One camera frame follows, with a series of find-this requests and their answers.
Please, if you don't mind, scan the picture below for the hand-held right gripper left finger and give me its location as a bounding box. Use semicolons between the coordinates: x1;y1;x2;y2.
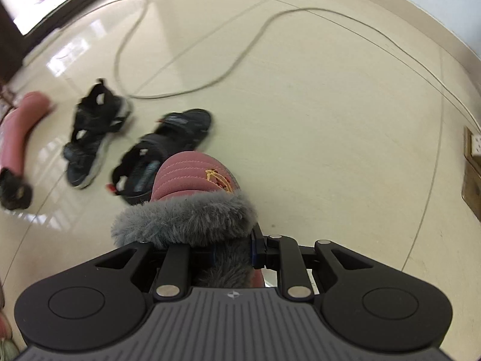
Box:
92;241;192;302

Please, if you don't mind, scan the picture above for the pink fur-lined boot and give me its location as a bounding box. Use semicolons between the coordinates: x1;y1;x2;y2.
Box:
111;151;265;290

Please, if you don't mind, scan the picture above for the glass door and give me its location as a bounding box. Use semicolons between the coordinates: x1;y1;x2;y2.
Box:
0;0;151;83

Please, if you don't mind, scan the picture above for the black sandal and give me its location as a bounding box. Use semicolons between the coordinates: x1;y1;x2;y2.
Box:
107;109;213;202
62;79;133;189

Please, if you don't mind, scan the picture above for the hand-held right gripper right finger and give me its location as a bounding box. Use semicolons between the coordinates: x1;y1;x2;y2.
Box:
250;227;378;301

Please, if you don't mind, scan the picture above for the white cable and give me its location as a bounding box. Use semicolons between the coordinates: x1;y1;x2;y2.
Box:
115;0;481;128

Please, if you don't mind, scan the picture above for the wall outlet plate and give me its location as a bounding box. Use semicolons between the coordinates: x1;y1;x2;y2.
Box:
461;126;481;221

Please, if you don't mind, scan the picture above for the pink rain boot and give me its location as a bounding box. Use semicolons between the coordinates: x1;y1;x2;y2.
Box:
0;91;51;174

